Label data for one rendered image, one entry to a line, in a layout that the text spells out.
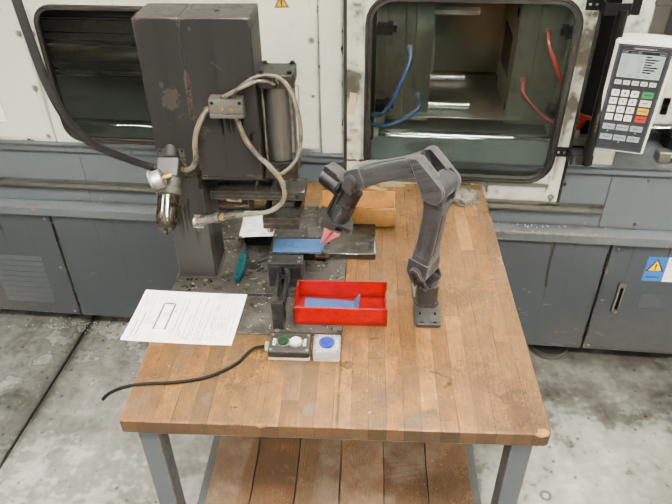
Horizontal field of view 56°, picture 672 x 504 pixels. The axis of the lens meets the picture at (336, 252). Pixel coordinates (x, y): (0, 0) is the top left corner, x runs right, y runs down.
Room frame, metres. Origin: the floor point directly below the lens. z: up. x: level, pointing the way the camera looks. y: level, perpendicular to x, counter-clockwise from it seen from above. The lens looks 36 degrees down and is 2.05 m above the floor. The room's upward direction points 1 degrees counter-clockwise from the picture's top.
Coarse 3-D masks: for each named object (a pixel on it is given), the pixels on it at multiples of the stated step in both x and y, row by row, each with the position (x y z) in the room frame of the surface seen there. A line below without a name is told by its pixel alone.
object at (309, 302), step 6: (306, 300) 1.36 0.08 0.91; (312, 300) 1.36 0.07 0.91; (318, 300) 1.36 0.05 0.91; (324, 300) 1.36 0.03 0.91; (330, 300) 1.36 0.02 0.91; (336, 300) 1.36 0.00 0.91; (342, 300) 1.36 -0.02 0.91; (354, 300) 1.35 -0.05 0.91; (306, 306) 1.33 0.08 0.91; (312, 306) 1.33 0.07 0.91; (330, 306) 1.33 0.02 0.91; (336, 306) 1.33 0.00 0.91; (342, 306) 1.33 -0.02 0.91; (348, 306) 1.33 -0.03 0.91; (354, 306) 1.32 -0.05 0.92
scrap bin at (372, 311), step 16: (304, 288) 1.38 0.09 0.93; (320, 288) 1.38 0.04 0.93; (336, 288) 1.38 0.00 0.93; (352, 288) 1.38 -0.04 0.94; (368, 288) 1.37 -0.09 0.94; (384, 288) 1.37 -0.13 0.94; (368, 304) 1.34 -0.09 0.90; (384, 304) 1.34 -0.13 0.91; (304, 320) 1.27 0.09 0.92; (320, 320) 1.27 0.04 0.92; (336, 320) 1.26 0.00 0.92; (352, 320) 1.26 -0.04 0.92; (368, 320) 1.26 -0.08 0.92; (384, 320) 1.26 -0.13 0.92
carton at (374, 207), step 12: (324, 192) 1.87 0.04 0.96; (372, 192) 1.86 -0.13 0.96; (384, 192) 1.86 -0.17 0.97; (324, 204) 1.87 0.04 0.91; (360, 204) 1.86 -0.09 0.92; (372, 204) 1.86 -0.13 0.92; (384, 204) 1.86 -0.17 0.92; (360, 216) 1.74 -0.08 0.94; (372, 216) 1.74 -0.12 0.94; (384, 216) 1.74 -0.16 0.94
